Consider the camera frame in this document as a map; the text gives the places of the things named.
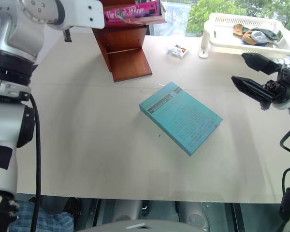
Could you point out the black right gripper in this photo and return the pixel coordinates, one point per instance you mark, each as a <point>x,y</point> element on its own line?
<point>288,83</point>

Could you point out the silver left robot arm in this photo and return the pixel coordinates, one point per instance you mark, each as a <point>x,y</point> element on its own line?
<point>12,36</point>

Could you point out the teal book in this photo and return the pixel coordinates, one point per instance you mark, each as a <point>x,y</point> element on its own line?
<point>183,118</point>

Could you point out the wooden bookshelf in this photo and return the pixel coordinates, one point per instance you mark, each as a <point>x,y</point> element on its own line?
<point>125,60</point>

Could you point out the pink book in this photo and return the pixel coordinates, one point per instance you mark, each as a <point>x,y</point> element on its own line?
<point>135,12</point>

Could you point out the white plastic basket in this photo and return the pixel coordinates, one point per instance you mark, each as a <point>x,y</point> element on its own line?
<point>246,49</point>

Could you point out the blue sock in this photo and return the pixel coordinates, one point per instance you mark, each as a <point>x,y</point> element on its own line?
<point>264,44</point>

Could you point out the tan sock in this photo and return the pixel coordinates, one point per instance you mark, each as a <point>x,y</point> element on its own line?
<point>249,37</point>

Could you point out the grey and white sock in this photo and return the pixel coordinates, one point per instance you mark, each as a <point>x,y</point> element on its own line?
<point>263,35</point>

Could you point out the brown sock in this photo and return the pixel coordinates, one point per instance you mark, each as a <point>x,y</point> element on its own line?
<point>237,30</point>

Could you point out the small clear snack packet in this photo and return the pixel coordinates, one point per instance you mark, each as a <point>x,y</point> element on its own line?
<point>176,51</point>

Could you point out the dark rounded shape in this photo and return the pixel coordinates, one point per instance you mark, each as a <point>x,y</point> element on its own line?
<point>71,206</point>

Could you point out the blue plaid cloth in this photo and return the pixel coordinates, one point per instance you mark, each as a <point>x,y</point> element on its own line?
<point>48,221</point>

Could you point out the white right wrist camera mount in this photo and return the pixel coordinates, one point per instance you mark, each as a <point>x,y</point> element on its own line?
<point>286,105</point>

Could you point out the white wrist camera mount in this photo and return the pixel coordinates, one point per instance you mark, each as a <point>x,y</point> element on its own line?
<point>87,14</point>
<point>286,105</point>

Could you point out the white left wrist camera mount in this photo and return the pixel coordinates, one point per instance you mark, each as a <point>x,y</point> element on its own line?
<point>87,14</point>

